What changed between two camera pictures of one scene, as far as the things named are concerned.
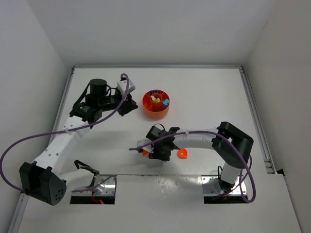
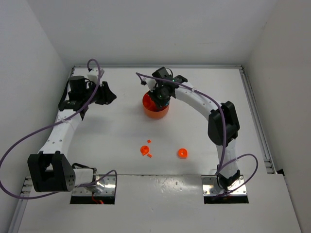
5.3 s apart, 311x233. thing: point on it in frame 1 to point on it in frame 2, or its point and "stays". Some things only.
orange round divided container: x=154 y=109 stays
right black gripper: x=158 y=150 to x=160 y=103
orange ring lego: x=182 y=153 stays
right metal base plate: x=211 y=186 stays
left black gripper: x=125 y=107 to x=102 y=92
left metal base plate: x=102 y=185 stays
